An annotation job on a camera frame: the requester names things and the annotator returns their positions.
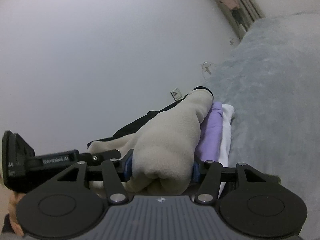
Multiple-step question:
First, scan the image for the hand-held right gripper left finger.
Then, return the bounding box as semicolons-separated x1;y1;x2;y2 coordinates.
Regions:
55;149;135;204

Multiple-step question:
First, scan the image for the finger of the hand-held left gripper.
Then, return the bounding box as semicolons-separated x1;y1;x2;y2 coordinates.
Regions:
79;149;123;167

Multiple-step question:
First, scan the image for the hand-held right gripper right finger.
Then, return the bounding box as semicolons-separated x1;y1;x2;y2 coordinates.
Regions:
192;159;268;204

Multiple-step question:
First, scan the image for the cream sweatshirt with black sleeves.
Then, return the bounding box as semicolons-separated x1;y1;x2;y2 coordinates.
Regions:
87;87;214;196

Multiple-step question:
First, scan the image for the person's left hand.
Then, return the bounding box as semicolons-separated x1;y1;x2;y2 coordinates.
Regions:
7;192;25;237

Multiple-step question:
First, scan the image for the purple folded cloth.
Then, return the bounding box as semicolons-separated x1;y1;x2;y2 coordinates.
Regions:
195;102;223;164

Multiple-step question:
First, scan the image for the white folded cloth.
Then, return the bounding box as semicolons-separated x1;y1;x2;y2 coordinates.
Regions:
217;104;236;198

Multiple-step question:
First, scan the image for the dark hanging garment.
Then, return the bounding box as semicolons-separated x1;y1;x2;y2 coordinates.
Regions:
231;7;248;29

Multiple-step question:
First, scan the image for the grey patterned curtain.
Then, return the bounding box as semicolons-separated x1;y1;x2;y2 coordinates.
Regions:
224;0;266;42

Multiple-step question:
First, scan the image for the white wall socket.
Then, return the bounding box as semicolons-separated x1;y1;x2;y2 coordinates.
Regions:
170;87;182;101

